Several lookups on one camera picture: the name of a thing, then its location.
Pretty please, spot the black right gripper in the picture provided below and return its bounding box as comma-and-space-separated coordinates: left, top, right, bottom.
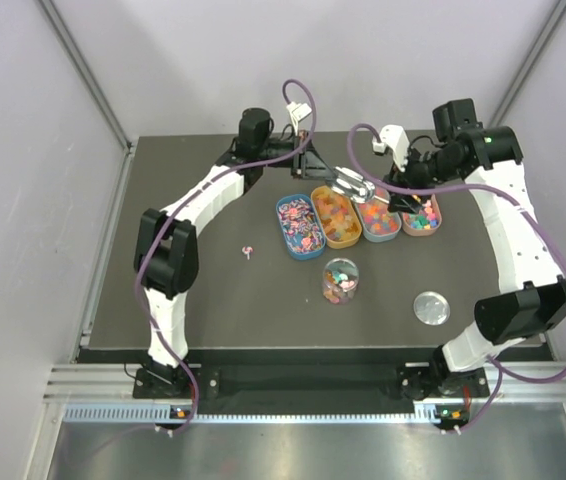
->
382, 142, 458, 215

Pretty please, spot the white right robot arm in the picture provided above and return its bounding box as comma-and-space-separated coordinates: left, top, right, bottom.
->
372, 98, 566, 396

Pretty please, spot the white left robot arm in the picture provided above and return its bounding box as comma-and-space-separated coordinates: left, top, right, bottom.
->
134, 102, 332, 398

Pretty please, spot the light blue candy tray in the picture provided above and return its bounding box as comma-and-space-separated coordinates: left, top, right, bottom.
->
354, 190, 402, 243

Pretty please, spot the pink candy tray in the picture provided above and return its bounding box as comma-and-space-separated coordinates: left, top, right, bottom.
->
401, 196, 442, 237

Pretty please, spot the orange candy tray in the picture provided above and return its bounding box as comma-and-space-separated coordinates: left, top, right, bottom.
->
310, 186, 362, 250

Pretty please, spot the fallen swirl lollipop candy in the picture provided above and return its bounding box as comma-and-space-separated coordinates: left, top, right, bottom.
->
242, 246, 254, 260

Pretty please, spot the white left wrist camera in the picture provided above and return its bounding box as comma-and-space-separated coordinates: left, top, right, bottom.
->
286, 101, 312, 135

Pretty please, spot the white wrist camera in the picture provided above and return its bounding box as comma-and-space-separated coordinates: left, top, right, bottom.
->
372, 124, 410, 172
286, 101, 312, 135

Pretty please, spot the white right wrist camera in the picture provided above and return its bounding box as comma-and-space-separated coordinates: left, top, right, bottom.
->
372, 124, 410, 172

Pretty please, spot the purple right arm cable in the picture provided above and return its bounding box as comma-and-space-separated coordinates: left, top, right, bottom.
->
346, 123, 566, 434

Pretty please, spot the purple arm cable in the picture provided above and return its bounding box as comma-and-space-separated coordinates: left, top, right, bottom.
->
346, 123, 566, 434
133, 78, 319, 436

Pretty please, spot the grey slotted cable duct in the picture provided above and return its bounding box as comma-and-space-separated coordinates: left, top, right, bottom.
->
62, 398, 469, 425

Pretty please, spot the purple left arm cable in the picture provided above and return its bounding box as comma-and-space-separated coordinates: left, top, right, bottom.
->
133, 78, 319, 436

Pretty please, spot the aluminium right frame post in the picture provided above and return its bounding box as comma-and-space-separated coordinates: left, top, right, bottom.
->
488, 0, 566, 127

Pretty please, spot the aluminium frame post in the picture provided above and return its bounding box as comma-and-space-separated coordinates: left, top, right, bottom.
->
488, 0, 566, 127
35, 0, 134, 151

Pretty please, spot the aluminium left frame post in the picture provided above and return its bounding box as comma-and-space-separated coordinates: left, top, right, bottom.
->
35, 0, 134, 151

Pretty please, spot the aluminium front frame rail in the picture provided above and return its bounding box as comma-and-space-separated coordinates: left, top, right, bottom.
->
42, 362, 566, 404

